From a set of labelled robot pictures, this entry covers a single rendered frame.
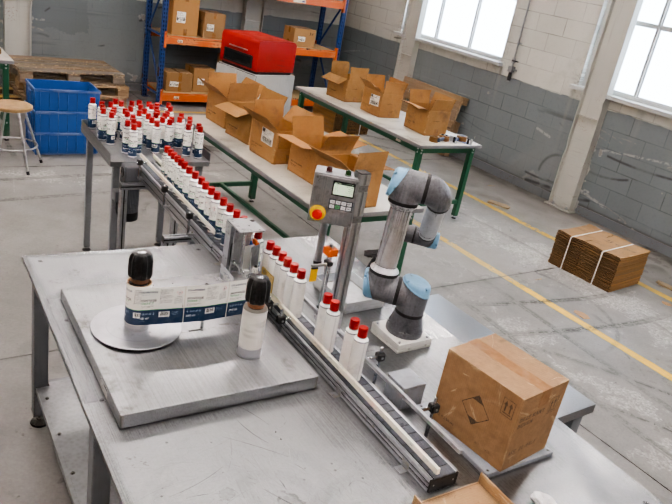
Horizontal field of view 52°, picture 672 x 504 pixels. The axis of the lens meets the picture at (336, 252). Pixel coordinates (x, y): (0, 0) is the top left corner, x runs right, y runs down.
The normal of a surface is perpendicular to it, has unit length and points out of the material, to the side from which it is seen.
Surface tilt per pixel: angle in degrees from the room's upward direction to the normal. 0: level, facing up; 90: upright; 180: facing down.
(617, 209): 90
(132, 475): 0
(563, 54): 90
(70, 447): 0
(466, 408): 90
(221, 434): 0
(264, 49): 90
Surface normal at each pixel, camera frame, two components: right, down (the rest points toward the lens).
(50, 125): 0.56, 0.42
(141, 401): 0.18, -0.90
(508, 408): -0.76, 0.13
